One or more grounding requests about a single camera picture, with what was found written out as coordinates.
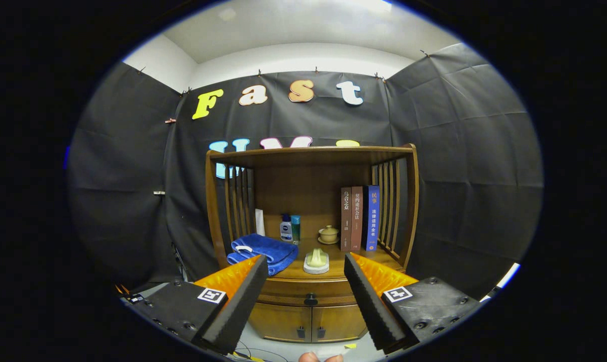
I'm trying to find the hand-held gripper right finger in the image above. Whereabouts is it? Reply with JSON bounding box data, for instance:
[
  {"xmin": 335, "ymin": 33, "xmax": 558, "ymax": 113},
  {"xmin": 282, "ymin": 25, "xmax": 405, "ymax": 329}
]
[{"xmin": 344, "ymin": 252, "xmax": 485, "ymax": 354}]

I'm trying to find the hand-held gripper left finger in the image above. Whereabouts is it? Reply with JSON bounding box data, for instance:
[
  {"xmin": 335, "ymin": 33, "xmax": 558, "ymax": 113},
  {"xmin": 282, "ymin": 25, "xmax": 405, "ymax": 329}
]
[{"xmin": 125, "ymin": 254, "xmax": 269, "ymax": 355}]

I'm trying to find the wooden drawer with black knob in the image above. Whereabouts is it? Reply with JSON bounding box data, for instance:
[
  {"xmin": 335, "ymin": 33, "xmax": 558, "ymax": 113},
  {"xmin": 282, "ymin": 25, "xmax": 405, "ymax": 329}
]
[{"xmin": 256, "ymin": 278, "xmax": 359, "ymax": 307}]

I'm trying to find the wooden cabinet door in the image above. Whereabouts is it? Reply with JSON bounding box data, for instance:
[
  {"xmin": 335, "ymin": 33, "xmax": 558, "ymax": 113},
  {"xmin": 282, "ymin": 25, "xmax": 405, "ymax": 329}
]
[
  {"xmin": 312, "ymin": 304, "xmax": 368, "ymax": 342},
  {"xmin": 248, "ymin": 303, "xmax": 313, "ymax": 343}
]

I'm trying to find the wooden countertop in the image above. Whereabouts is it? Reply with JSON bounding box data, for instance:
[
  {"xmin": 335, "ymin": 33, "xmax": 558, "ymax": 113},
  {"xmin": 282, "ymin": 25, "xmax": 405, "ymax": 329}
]
[{"xmin": 271, "ymin": 236, "xmax": 404, "ymax": 281}]

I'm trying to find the brown wooden cabinet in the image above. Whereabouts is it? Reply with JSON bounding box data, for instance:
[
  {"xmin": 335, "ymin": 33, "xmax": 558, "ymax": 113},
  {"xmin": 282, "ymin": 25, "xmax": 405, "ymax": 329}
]
[{"xmin": 205, "ymin": 143, "xmax": 420, "ymax": 344}]

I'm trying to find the folded blue towel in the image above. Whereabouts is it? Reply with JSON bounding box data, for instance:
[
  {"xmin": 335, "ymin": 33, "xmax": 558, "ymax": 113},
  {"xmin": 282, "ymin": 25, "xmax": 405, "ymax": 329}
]
[{"xmin": 227, "ymin": 233, "xmax": 299, "ymax": 276}]

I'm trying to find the dark brown book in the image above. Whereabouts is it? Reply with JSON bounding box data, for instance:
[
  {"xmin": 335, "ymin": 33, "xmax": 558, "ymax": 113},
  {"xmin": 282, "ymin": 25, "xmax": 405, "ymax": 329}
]
[{"xmin": 341, "ymin": 188, "xmax": 353, "ymax": 252}]

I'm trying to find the reddish brown book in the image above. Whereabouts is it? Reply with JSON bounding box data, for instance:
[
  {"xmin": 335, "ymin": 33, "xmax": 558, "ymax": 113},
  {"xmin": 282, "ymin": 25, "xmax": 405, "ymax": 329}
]
[{"xmin": 351, "ymin": 187, "xmax": 364, "ymax": 251}]

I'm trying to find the blue book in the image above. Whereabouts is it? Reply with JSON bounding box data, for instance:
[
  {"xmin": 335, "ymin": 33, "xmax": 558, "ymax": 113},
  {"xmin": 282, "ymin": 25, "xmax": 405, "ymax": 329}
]
[{"xmin": 362, "ymin": 185, "xmax": 380, "ymax": 251}]

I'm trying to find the black backdrop cloth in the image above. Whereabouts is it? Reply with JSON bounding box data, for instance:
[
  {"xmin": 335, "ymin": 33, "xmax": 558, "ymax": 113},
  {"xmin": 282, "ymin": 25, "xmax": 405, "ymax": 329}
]
[{"xmin": 66, "ymin": 43, "xmax": 544, "ymax": 300}]

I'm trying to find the thin black floor cable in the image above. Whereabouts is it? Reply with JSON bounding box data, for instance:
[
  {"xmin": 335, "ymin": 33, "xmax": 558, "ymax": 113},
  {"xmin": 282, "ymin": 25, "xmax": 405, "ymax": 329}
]
[{"xmin": 233, "ymin": 341, "xmax": 274, "ymax": 362}]

